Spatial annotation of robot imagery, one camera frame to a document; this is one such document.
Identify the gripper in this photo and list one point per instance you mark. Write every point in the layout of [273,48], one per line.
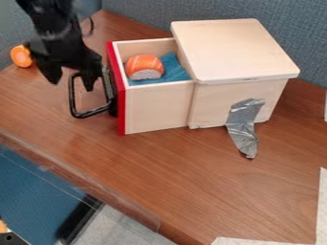
[57,48]

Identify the blue cloth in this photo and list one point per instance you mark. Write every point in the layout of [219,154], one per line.
[174,71]

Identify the orange toy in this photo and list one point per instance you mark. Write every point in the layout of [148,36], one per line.
[21,56]

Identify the drawer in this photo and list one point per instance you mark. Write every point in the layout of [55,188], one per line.
[144,92]

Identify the toy salmon sushi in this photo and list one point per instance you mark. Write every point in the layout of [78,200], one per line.
[144,66]

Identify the grey tape strip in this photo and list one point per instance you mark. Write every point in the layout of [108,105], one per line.
[244,126]

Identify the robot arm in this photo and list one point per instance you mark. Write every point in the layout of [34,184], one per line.
[44,12]

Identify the cabinet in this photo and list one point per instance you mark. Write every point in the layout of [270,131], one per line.
[238,63]

